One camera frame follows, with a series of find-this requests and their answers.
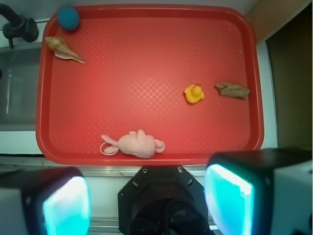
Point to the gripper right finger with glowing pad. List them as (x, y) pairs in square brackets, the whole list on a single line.
[(261, 192)]

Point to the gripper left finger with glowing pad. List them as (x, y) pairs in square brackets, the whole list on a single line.
[(52, 201)]

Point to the beige spiral conch shell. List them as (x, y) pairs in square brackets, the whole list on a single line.
[(61, 50)]

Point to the pink plush mouse toy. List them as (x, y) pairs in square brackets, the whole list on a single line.
[(135, 143)]

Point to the brown driftwood piece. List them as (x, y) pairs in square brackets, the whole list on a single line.
[(232, 90)]

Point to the yellow rubber duck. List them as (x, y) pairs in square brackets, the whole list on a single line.
[(194, 93)]

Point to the red plastic tray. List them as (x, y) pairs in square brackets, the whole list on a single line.
[(140, 58)]

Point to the stainless steel sink basin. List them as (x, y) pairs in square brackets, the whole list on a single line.
[(19, 76)]

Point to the black faucet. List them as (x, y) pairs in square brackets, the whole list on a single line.
[(18, 26)]

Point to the blue textured ball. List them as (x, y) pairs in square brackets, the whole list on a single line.
[(68, 18)]

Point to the black octagonal mount plate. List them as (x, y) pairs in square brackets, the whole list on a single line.
[(163, 200)]

